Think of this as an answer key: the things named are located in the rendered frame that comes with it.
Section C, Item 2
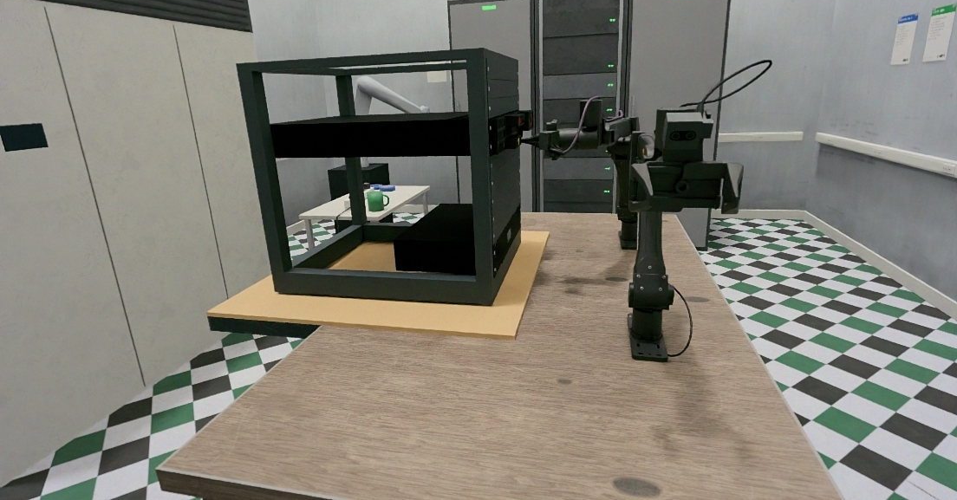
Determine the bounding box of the tan flat board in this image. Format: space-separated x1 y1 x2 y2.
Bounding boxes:
206 231 550 341

